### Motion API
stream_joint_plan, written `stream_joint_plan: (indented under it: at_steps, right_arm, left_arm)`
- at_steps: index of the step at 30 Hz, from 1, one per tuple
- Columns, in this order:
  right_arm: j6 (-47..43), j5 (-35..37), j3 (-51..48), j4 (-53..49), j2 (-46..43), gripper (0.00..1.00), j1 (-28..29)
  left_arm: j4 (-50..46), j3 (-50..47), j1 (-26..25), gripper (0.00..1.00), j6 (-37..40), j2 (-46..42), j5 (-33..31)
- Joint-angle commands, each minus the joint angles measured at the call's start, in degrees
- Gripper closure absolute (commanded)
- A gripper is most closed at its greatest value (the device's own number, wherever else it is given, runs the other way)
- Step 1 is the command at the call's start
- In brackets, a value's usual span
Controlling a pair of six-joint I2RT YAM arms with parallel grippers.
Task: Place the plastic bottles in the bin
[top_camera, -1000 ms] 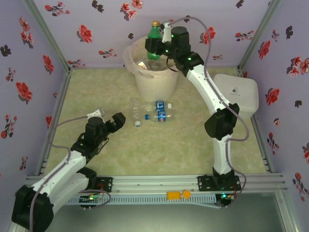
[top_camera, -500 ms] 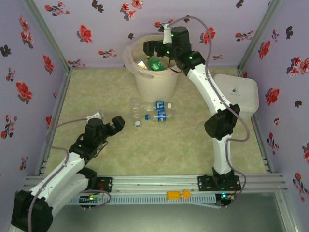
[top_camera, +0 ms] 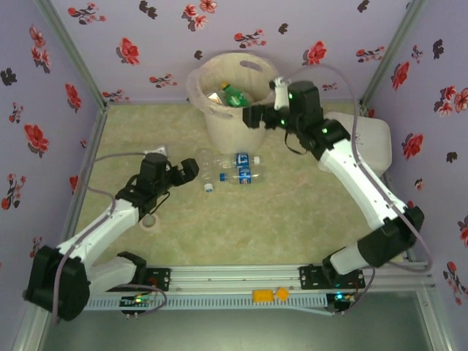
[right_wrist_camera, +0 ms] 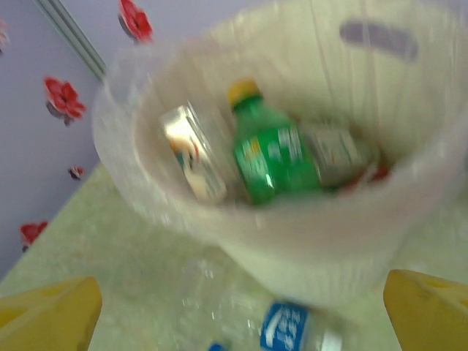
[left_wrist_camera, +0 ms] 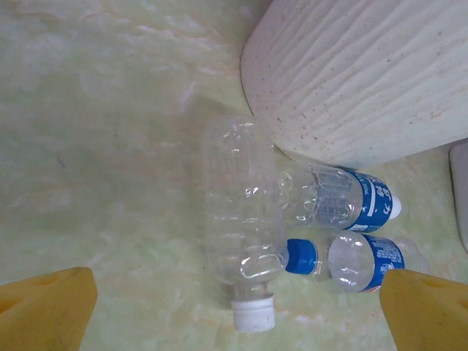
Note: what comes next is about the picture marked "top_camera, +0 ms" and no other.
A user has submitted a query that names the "long clear bottle white cap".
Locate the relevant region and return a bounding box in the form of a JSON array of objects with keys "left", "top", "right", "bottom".
[{"left": 196, "top": 147, "right": 220, "bottom": 194}]

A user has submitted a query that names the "green bottle yellow cap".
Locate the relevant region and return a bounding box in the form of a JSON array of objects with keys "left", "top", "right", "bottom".
[{"left": 218, "top": 82, "right": 250, "bottom": 109}]

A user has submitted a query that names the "clear bottle blue label white cap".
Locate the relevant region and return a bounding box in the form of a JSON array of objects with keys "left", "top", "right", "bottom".
[{"left": 214, "top": 153, "right": 261, "bottom": 169}]

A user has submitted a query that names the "beige plastic bin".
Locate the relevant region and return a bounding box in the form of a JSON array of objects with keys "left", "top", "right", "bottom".
[{"left": 185, "top": 52, "right": 277, "bottom": 154}]

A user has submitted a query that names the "translucent plastic bin liner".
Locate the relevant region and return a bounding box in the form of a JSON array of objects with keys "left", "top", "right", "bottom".
[{"left": 184, "top": 67, "right": 208, "bottom": 113}]

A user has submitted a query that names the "white plastic box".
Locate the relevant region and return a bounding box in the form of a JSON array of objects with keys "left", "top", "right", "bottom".
[{"left": 316, "top": 110, "right": 393, "bottom": 176}]

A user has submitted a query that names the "grey metal panel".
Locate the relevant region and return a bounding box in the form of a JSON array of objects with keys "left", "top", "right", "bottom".
[{"left": 36, "top": 290, "right": 450, "bottom": 351}]

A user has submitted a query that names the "aluminium side rail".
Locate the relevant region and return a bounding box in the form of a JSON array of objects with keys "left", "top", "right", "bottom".
[
  {"left": 360, "top": 102, "right": 416, "bottom": 263},
  {"left": 58, "top": 104, "right": 110, "bottom": 257}
]

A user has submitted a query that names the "aluminium front rail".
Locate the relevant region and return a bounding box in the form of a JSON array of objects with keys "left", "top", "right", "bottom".
[{"left": 144, "top": 263, "right": 437, "bottom": 294}]

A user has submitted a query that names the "aluminium frame post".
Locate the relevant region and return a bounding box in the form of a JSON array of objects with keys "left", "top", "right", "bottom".
[
  {"left": 31, "top": 0, "right": 110, "bottom": 107},
  {"left": 359, "top": 0, "right": 428, "bottom": 107}
]

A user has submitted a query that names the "short grey cable loop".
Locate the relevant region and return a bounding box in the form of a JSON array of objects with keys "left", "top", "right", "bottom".
[{"left": 109, "top": 287, "right": 168, "bottom": 319}]

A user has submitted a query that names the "white slotted cable duct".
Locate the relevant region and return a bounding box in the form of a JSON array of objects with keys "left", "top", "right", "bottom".
[{"left": 87, "top": 294, "right": 328, "bottom": 309}]

